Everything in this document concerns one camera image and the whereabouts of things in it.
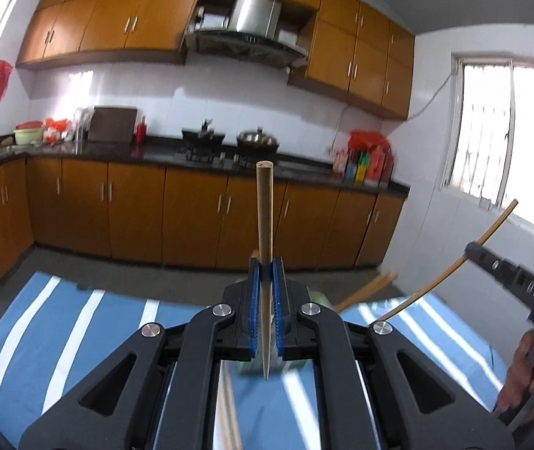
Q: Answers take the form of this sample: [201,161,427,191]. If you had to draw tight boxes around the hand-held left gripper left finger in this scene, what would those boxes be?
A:
[18,257,262,450]

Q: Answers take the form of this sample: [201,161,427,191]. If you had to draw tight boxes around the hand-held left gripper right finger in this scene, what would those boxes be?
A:
[271,257,517,450]

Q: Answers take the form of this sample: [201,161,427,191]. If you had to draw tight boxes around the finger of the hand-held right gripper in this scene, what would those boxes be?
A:
[464,241,534,309]

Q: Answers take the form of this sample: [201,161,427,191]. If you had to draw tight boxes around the wooden chopstick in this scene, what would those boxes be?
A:
[374,199,519,326]
[342,276,399,310]
[334,272,395,312]
[217,363,245,450]
[256,160,275,381]

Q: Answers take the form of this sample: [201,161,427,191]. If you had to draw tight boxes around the person's right hand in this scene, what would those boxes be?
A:
[495,329,534,414]

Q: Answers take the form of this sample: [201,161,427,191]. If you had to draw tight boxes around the large barred window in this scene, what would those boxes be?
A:
[440,51,534,245]

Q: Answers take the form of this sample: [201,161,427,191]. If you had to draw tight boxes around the blue white striped tablecloth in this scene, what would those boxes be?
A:
[0,271,513,450]

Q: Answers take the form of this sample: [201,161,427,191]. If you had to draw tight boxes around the wooden lower cabinets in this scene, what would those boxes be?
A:
[0,154,405,287]

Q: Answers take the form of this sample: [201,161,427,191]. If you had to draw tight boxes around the wooden cabinets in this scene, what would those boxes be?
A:
[16,0,416,121]
[0,154,405,287]

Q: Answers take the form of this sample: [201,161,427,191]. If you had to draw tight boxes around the gas stove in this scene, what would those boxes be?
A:
[180,143,277,167]

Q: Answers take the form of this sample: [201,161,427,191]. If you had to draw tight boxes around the blue and yellow box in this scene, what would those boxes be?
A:
[347,152,371,183]

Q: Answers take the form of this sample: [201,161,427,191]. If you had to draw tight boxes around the pot with glass lid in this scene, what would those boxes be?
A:
[236,126,281,151]

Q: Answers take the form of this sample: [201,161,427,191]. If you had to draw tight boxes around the black kitchen countertop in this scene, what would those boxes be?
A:
[0,133,411,197]

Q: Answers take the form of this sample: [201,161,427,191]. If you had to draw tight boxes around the black wok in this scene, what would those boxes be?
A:
[181,119,226,144]

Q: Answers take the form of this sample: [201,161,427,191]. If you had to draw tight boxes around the dark wooden cutting board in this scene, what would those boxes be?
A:
[88,107,139,144]

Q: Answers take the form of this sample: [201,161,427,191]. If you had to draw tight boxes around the clear glass jars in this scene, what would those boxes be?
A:
[72,107,94,141]

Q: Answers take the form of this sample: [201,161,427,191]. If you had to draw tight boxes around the red and white plastic bags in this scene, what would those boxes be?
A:
[42,117,73,144]

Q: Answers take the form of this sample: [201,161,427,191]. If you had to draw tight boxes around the green basin with red lid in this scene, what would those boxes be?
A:
[14,121,45,147]

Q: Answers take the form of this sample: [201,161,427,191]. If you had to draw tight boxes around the steel range hood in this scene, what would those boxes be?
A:
[183,0,310,69]

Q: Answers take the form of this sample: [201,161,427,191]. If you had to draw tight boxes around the wooden upper cabinets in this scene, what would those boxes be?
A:
[16,0,416,121]

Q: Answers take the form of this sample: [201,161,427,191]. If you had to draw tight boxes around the wall power cable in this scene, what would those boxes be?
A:
[335,72,452,151]

